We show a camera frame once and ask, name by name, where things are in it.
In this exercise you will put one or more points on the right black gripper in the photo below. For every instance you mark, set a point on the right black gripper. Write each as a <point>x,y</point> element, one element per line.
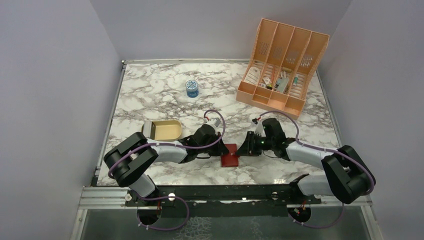
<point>248,147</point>

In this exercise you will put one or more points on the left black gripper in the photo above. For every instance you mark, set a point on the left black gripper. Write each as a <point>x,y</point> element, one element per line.
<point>220,148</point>

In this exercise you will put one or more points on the red leather card holder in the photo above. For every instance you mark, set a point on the red leather card holder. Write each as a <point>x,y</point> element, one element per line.
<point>230,159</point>

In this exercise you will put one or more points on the beige oval tray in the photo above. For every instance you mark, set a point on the beige oval tray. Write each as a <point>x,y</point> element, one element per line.
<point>167,130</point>

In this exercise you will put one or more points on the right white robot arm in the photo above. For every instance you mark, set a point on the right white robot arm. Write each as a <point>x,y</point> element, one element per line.
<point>344,175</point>

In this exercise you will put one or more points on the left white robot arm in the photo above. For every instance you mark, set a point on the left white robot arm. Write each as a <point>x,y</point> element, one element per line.
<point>128,161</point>

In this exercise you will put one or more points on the white striped card in organizer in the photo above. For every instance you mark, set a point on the white striped card in organizer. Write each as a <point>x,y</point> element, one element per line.
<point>252,76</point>

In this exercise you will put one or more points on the stack of cards in tray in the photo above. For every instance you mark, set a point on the stack of cards in tray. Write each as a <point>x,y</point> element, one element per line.
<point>149,129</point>

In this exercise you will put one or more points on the small items in organizer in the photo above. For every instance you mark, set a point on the small items in organizer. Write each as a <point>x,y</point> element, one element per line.
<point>278,83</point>

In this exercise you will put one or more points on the blue round tin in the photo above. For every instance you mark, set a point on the blue round tin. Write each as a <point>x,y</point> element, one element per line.
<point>192,88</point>

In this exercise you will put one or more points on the orange plastic file organizer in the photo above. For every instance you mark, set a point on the orange plastic file organizer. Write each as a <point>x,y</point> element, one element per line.
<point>279,45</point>

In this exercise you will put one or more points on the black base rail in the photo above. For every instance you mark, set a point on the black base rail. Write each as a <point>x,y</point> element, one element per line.
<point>214,201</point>

